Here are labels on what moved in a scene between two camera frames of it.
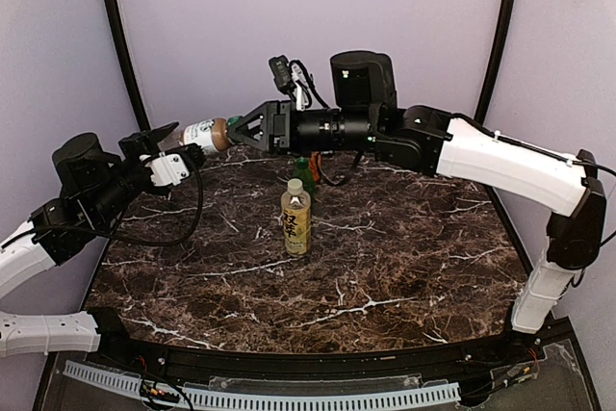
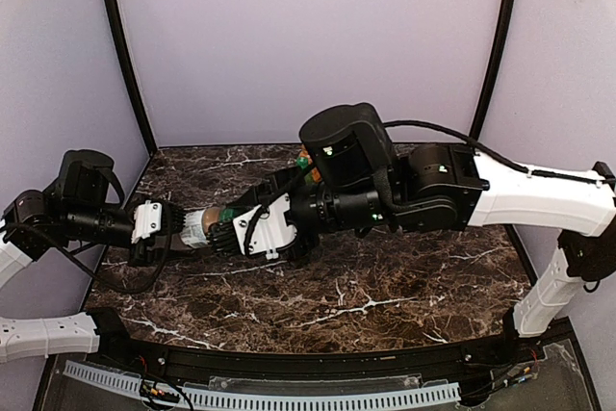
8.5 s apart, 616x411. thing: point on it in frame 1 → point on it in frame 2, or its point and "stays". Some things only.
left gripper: (140, 145) → (154, 244)
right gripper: (281, 126) → (269, 185)
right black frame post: (507, 10) stays
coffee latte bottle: (211, 134) → (196, 225)
